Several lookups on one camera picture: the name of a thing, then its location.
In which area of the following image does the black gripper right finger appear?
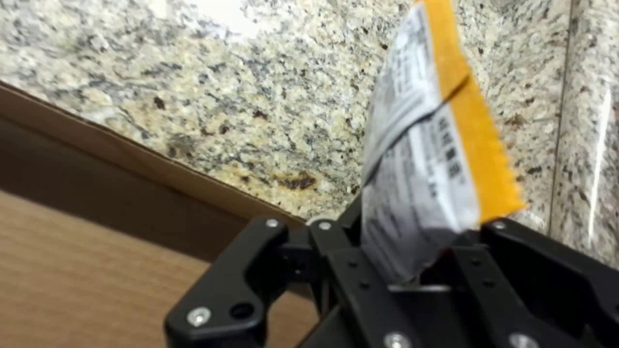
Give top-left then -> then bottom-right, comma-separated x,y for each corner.
419,219 -> 619,348

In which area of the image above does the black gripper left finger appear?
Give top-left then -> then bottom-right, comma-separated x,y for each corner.
163,192 -> 422,348

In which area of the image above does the yellow cartoon candy sachet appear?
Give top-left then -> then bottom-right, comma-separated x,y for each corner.
359,0 -> 529,287

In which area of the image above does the shallow brown cardboard box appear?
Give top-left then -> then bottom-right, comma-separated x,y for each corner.
0,80 -> 326,348

